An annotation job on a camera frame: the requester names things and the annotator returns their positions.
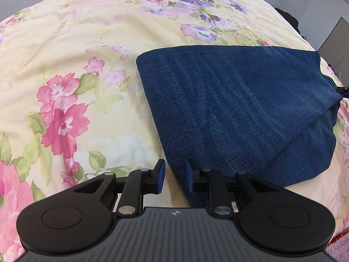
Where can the beige wardrobe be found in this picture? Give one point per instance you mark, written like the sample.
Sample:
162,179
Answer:
335,48

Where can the blue denim jeans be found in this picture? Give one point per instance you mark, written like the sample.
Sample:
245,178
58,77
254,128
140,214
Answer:
265,110

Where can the floral yellow bed quilt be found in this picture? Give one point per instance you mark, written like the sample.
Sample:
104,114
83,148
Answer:
76,129

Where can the dark clothes pile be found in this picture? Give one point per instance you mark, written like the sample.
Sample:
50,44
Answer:
290,19

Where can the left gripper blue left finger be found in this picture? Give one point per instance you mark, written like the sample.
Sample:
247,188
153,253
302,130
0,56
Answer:
152,180

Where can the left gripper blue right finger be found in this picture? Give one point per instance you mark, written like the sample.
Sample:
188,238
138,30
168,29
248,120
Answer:
198,179

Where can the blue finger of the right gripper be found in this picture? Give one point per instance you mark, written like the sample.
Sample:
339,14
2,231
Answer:
343,90

